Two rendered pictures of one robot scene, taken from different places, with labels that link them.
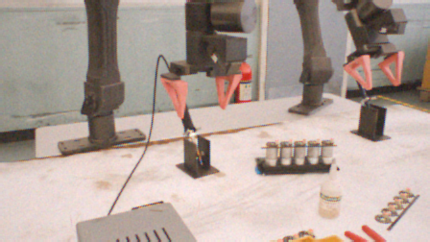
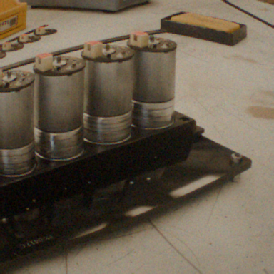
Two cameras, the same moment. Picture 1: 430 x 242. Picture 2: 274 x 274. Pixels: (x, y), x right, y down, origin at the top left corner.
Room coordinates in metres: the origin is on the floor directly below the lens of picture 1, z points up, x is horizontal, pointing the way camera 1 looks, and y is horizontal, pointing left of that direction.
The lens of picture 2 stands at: (0.95, -0.30, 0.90)
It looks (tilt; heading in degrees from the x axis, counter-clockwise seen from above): 25 degrees down; 143
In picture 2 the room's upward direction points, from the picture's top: 2 degrees clockwise
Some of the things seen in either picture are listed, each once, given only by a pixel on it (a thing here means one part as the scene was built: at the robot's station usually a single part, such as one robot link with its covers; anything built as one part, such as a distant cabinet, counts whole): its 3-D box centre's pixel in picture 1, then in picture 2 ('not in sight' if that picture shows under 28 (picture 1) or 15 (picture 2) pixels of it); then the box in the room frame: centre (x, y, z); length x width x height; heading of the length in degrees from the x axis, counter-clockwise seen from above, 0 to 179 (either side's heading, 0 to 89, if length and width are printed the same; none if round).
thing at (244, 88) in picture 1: (243, 84); not in sight; (3.52, -0.27, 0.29); 0.16 x 0.15 x 0.55; 114
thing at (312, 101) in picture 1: (312, 94); not in sight; (1.20, -0.31, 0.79); 0.20 x 0.07 x 0.08; 142
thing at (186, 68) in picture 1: (202, 51); not in sight; (0.72, 0.02, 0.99); 0.10 x 0.07 x 0.07; 125
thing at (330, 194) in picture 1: (331, 186); not in sight; (0.56, -0.19, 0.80); 0.03 x 0.03 x 0.10
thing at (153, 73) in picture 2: (272, 155); (150, 87); (0.72, -0.12, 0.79); 0.02 x 0.02 x 0.05
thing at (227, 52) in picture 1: (219, 55); not in sight; (0.67, -0.01, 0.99); 0.11 x 0.07 x 0.06; 35
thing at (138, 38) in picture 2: not in sight; (140, 38); (0.72, -0.12, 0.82); 0.01 x 0.01 x 0.01; 5
